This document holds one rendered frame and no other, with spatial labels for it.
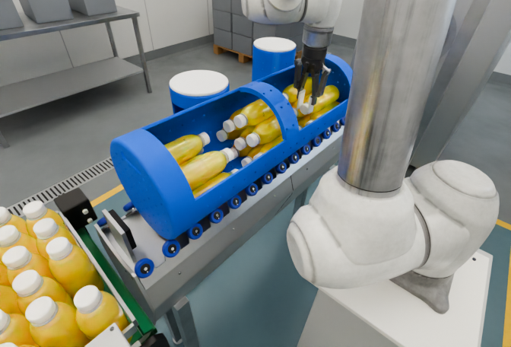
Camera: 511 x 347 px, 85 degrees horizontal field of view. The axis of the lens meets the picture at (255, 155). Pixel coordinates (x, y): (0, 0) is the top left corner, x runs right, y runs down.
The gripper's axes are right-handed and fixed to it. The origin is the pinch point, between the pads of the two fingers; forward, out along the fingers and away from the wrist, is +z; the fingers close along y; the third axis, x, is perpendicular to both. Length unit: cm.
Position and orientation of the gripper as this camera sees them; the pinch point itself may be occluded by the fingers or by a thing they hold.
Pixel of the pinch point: (306, 102)
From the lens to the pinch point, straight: 104.1
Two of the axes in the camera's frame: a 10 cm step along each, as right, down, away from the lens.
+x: -6.8, 4.4, -5.9
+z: -0.4, 7.8, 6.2
